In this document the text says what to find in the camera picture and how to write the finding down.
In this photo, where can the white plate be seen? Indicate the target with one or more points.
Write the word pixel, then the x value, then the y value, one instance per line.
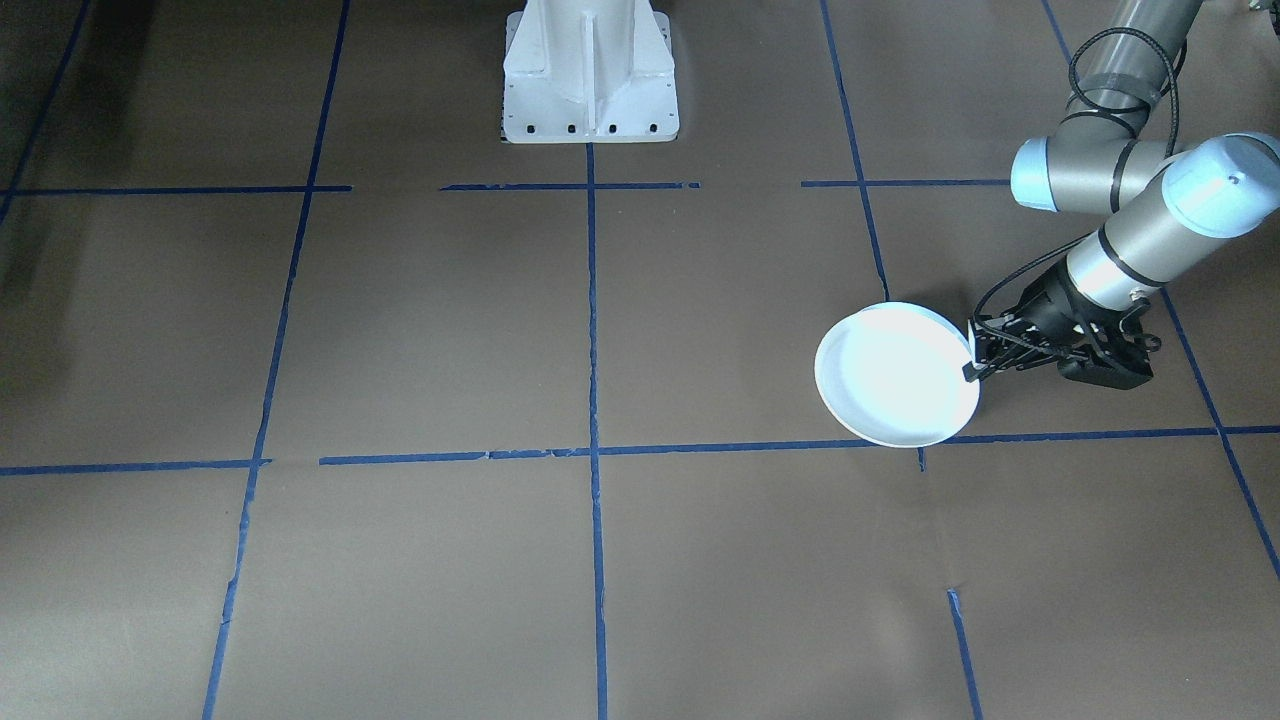
pixel 895 375

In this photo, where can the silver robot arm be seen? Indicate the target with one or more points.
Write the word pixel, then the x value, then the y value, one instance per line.
pixel 1150 225

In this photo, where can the white column pedestal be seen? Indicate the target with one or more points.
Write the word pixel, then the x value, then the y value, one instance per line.
pixel 590 90

